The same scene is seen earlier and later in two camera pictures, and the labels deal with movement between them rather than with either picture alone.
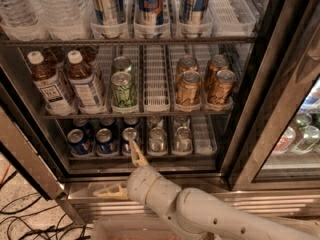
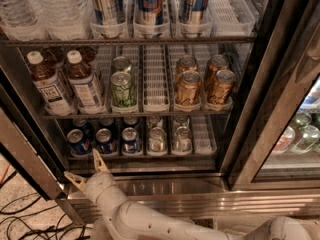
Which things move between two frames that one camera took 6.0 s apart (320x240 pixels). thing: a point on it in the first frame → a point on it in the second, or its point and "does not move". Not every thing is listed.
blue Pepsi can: x=78 y=143 does not move
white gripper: x=139 y=185 → x=97 y=185
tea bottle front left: x=49 y=86 does not move
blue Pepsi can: x=129 y=134 does not move
